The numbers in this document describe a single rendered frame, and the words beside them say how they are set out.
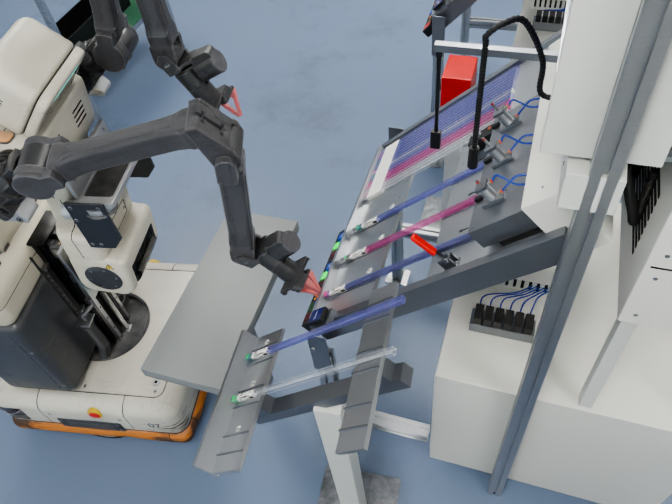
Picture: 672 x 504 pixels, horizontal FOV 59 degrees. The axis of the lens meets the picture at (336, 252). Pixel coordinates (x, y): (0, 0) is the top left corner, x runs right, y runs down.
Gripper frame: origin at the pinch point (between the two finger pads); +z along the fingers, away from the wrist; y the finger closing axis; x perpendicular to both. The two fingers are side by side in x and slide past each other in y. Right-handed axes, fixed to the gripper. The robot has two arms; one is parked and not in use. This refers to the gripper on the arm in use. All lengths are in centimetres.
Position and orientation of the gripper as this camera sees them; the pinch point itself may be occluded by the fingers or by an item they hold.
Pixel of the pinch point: (319, 293)
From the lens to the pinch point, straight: 156.6
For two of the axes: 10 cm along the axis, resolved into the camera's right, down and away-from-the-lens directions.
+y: 3.0, -7.7, 5.6
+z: 7.4, 5.7, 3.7
